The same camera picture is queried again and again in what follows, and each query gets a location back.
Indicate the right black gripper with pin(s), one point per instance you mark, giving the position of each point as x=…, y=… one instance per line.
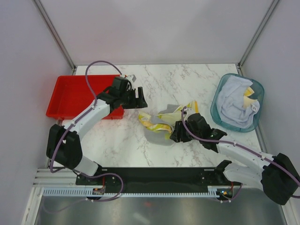
x=176, y=135

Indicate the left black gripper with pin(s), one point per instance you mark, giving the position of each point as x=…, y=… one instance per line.
x=137, y=103

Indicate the yellow green patterned towel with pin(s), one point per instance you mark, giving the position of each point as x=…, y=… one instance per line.
x=161, y=119

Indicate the grey towel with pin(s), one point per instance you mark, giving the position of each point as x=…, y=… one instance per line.
x=157, y=138

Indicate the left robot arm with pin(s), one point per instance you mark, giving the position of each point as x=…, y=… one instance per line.
x=64, y=142

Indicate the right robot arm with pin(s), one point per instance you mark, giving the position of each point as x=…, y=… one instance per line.
x=276, y=176

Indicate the light blue towel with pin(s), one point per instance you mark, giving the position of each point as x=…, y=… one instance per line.
x=230, y=101

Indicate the red plastic tray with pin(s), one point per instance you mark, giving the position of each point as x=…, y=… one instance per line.
x=71, y=95

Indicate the yellow towel in basket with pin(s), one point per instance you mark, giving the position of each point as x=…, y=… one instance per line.
x=247, y=101

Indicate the teal plastic basket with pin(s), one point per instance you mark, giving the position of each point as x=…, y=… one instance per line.
x=259, y=94

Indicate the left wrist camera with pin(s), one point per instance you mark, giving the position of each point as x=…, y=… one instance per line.
x=131, y=78

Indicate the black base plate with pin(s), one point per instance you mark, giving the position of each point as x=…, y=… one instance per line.
x=158, y=179

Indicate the aluminium rail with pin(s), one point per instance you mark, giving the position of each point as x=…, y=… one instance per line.
x=62, y=178

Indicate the left aluminium frame post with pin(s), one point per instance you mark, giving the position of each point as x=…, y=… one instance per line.
x=50, y=26

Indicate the aluminium frame post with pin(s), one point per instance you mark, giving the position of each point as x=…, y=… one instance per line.
x=50, y=26
x=267, y=16

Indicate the white slotted cable duct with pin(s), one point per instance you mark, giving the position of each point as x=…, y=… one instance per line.
x=92, y=192

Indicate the right aluminium frame post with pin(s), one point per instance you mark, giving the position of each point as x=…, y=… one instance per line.
x=267, y=16

